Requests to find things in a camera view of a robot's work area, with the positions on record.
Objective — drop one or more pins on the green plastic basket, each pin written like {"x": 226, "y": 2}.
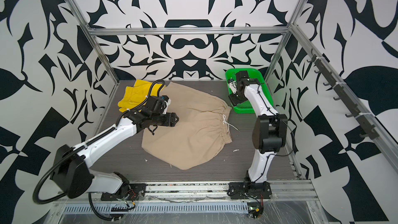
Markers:
{"x": 245, "y": 105}

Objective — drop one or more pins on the aluminium cage frame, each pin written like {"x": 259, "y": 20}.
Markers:
{"x": 385, "y": 143}

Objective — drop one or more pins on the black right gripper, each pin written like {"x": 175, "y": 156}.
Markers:
{"x": 234, "y": 100}

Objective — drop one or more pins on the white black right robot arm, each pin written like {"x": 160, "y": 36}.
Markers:
{"x": 268, "y": 136}

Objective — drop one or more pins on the yellow shorts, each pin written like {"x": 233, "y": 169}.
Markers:
{"x": 134, "y": 95}

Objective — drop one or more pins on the white slotted cable duct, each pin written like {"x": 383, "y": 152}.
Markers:
{"x": 176, "y": 208}

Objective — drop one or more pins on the small green-lit electronics board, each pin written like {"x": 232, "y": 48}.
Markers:
{"x": 255, "y": 210}

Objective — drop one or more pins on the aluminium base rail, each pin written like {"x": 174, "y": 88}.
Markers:
{"x": 300, "y": 190}

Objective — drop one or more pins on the beige shorts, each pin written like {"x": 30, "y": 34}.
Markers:
{"x": 200, "y": 134}

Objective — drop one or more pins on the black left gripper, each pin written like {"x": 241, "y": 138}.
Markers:
{"x": 170, "y": 119}

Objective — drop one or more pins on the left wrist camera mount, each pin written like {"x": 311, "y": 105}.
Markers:
{"x": 164, "y": 102}

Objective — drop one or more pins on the black wall hook rack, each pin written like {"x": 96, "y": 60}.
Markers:
{"x": 342, "y": 91}

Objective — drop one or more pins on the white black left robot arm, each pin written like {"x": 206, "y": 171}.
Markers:
{"x": 73, "y": 174}

